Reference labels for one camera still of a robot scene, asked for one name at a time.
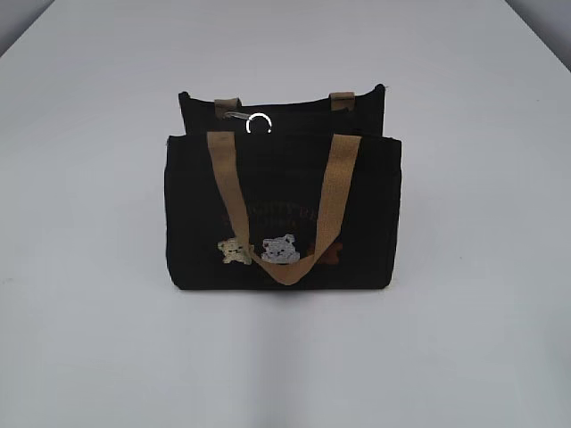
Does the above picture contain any black canvas tote bag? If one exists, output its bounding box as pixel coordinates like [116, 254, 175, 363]
[164, 84, 401, 291]

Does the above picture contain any silver zipper pull ring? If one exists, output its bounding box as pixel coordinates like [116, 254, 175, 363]
[226, 111, 274, 135]

